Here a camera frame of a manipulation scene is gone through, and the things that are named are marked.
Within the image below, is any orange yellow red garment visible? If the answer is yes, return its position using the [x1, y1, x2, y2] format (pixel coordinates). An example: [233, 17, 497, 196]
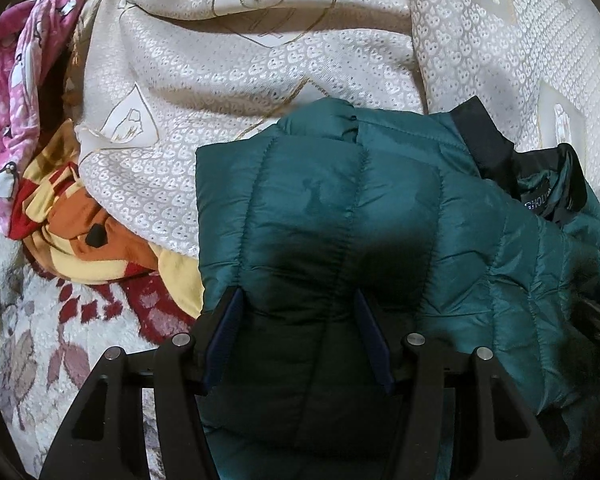
[9, 119, 204, 318]

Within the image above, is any floral leaf bedspread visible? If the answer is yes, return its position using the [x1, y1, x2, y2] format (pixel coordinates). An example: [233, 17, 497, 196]
[0, 234, 193, 476]

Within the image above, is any dark green puffer jacket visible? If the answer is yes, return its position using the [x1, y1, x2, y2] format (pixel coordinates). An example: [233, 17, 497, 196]
[196, 99, 600, 479]

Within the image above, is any pink penguin print cloth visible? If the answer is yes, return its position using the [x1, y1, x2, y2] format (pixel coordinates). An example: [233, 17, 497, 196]
[0, 0, 86, 235]

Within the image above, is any beige patterned quilt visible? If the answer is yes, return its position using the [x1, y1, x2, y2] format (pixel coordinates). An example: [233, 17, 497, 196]
[67, 0, 600, 257]

